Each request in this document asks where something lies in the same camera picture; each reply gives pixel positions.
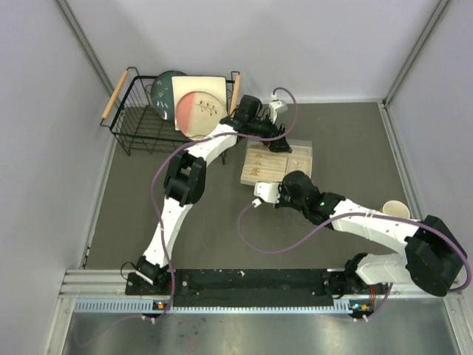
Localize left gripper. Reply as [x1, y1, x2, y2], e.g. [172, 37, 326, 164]
[247, 110, 290, 152]

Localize beige ring tray drawer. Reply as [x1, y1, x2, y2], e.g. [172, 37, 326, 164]
[240, 146, 313, 186]

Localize beige jewelry box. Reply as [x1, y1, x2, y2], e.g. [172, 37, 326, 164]
[245, 138, 315, 186]

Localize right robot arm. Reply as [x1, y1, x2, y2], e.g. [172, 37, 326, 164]
[277, 171, 467, 297]

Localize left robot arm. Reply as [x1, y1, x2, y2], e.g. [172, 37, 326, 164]
[135, 87, 292, 294]

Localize cream square plate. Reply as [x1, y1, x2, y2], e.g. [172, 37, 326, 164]
[172, 75, 227, 111]

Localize pink and cream round plate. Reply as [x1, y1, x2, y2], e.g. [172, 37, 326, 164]
[174, 91, 227, 141]

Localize yellow mug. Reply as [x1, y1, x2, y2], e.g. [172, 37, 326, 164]
[381, 200, 411, 219]

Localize dark green round plate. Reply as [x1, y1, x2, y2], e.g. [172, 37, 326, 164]
[150, 70, 186, 121]

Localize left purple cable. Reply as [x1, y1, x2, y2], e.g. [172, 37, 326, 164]
[142, 87, 298, 322]

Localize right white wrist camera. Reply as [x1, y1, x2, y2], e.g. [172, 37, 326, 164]
[251, 182, 280, 208]

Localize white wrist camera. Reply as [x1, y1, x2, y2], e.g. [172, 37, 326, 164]
[268, 93, 287, 124]
[251, 182, 280, 208]

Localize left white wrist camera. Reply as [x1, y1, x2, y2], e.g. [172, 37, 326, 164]
[268, 93, 287, 124]

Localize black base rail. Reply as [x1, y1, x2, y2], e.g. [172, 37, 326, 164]
[125, 268, 387, 308]

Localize black wire dish rack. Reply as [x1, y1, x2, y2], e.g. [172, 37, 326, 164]
[101, 67, 239, 155]

